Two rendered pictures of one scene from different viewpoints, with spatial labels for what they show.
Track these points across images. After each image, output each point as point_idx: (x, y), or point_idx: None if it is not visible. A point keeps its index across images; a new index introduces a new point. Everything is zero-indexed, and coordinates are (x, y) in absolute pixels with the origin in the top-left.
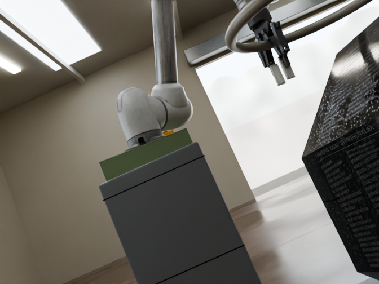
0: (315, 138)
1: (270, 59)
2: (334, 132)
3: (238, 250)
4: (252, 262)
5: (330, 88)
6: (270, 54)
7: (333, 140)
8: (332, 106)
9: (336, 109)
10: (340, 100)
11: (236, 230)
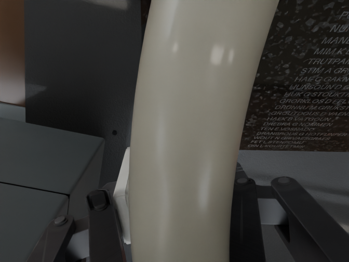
0: (241, 137)
1: (122, 248)
2: (320, 144)
3: (69, 202)
4: (74, 181)
5: (274, 62)
6: (122, 254)
7: (318, 151)
8: (300, 108)
9: (323, 119)
10: (339, 108)
11: (60, 211)
